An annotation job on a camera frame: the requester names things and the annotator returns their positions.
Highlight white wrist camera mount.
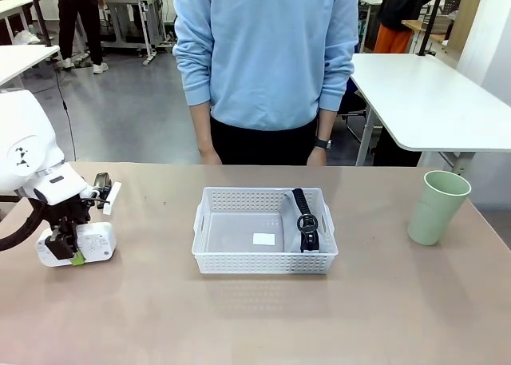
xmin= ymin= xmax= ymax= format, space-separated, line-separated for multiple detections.
xmin=81 ymin=172 xmax=122 ymax=216

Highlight person's left hand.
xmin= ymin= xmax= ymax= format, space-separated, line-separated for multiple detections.
xmin=306 ymin=146 xmax=329 ymax=166

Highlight person's left forearm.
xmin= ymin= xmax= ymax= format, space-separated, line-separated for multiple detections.
xmin=315 ymin=108 xmax=339 ymax=142

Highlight white rectangular electronic device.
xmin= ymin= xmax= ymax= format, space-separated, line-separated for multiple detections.
xmin=36 ymin=221 xmax=117 ymax=268

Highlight light green plastic cup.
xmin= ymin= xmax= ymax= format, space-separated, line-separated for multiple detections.
xmin=406 ymin=169 xmax=473 ymax=247

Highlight white rectangular sticker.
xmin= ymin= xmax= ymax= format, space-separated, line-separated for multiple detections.
xmin=252 ymin=232 xmax=277 ymax=247

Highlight person's right hand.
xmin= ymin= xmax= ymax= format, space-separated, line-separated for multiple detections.
xmin=198 ymin=142 xmax=224 ymax=166

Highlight wooden topped table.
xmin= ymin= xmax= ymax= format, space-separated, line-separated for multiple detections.
xmin=400 ymin=16 xmax=453 ymax=55

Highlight person's right forearm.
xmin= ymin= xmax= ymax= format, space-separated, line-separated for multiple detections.
xmin=188 ymin=102 xmax=213 ymax=150

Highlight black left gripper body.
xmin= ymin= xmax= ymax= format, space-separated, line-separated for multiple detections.
xmin=41 ymin=194 xmax=93 ymax=240

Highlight person's black trousers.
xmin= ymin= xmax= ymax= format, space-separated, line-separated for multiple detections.
xmin=209 ymin=114 xmax=321 ymax=166

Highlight small white table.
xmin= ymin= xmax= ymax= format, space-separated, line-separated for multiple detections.
xmin=0 ymin=44 xmax=61 ymax=86

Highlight black office chair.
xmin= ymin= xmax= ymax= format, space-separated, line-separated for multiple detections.
xmin=337 ymin=76 xmax=369 ymax=142

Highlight black corrugated cable hose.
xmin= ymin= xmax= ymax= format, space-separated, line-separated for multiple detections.
xmin=0 ymin=195 xmax=48 ymax=252

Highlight white perforated plastic basket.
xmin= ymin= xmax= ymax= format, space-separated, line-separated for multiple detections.
xmin=191 ymin=186 xmax=340 ymax=276

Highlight light blue sweatshirt torso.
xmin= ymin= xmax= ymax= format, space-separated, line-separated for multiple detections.
xmin=172 ymin=0 xmax=359 ymax=132

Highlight thin black hanging cable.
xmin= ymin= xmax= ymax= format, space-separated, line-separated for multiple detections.
xmin=50 ymin=56 xmax=78 ymax=163

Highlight bystander in orange trousers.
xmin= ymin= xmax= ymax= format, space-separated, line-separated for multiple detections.
xmin=373 ymin=0 xmax=441 ymax=55

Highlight black pole stand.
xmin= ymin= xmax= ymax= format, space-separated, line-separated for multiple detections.
xmin=29 ymin=0 xmax=55 ymax=49

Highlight black clamped pole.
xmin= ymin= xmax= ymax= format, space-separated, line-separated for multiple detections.
xmin=415 ymin=0 xmax=445 ymax=59

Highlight large white table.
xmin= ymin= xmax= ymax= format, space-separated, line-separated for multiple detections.
xmin=348 ymin=53 xmax=511 ymax=167

